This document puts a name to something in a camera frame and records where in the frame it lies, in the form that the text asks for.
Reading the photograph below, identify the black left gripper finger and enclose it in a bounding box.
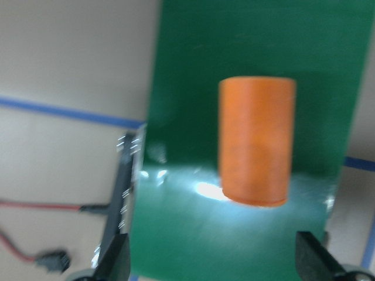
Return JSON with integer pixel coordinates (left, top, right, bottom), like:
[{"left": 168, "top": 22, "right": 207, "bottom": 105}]
[{"left": 93, "top": 234, "right": 131, "bottom": 281}]

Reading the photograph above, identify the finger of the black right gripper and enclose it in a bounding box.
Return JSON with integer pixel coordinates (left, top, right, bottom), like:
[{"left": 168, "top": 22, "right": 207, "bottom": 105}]
[{"left": 295, "top": 231, "right": 347, "bottom": 281}]

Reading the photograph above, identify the green conveyor belt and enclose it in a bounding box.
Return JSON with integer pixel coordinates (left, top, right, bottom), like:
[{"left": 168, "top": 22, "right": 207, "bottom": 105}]
[{"left": 131, "top": 1, "right": 374, "bottom": 280}]

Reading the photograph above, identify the black inline cable connector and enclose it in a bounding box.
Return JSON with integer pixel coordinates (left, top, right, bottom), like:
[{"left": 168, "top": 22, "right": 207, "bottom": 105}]
[{"left": 35, "top": 251, "right": 71, "bottom": 273}]

